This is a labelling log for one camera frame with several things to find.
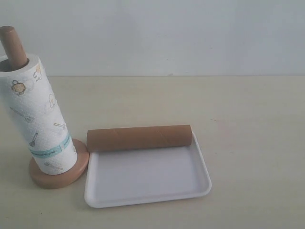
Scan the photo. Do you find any brown cardboard tube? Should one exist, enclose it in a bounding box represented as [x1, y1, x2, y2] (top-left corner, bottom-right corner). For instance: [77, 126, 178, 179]
[87, 125, 193, 152]

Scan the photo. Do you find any white printed paper towel roll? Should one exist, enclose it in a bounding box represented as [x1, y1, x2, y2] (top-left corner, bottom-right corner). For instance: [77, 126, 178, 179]
[0, 53, 78, 175]

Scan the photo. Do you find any wooden paper towel holder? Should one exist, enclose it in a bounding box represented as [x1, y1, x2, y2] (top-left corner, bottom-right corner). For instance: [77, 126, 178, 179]
[0, 26, 89, 189]

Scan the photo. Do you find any white rectangular plastic tray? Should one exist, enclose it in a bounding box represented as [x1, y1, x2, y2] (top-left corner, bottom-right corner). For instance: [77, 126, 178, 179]
[84, 135, 212, 208]

